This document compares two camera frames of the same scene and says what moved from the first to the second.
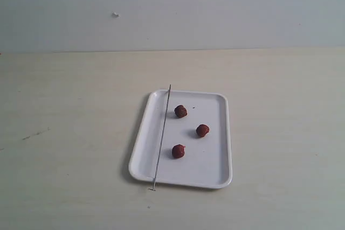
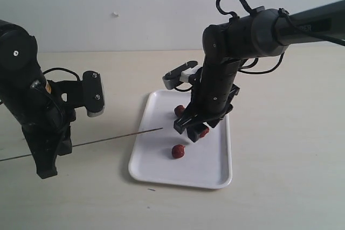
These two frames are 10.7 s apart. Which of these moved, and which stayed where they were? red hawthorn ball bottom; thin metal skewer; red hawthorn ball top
Moved: thin metal skewer
Stayed: red hawthorn ball top; red hawthorn ball bottom
